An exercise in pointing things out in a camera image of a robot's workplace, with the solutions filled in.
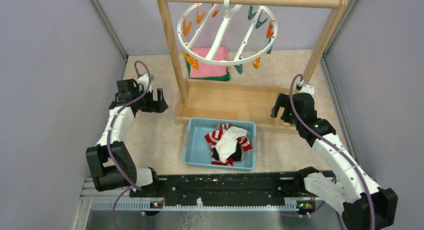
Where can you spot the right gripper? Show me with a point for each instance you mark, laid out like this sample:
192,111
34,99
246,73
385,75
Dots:
283,100

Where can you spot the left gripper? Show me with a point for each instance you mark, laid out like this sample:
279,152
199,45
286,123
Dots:
156,106

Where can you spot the light blue plastic basket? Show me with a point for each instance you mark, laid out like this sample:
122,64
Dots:
198,154

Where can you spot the red white striped sock back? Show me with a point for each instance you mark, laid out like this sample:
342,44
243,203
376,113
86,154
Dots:
214,137

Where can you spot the red white striped sock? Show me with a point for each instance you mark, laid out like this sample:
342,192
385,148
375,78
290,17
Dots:
228,162
214,137

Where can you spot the black sock back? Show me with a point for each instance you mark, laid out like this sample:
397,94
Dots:
235,157

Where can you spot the grey striped cuff sock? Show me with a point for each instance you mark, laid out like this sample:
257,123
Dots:
223,126

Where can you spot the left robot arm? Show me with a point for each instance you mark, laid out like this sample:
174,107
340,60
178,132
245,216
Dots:
109,161

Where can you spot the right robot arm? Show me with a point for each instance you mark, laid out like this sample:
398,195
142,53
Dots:
338,162

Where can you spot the wooden hanger rack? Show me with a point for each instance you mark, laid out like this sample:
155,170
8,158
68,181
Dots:
239,101

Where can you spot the orange clothespin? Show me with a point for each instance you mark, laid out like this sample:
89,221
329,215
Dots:
186,26
191,60
257,61

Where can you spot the teal clothespin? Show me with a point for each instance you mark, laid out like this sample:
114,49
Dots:
239,67

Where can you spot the pink folded cloth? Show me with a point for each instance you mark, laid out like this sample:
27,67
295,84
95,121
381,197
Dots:
206,70

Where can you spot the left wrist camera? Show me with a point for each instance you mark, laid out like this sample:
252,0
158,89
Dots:
145,82

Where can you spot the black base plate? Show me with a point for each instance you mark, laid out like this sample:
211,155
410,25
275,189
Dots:
232,190

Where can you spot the aluminium rail frame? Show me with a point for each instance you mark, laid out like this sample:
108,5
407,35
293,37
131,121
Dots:
120,199

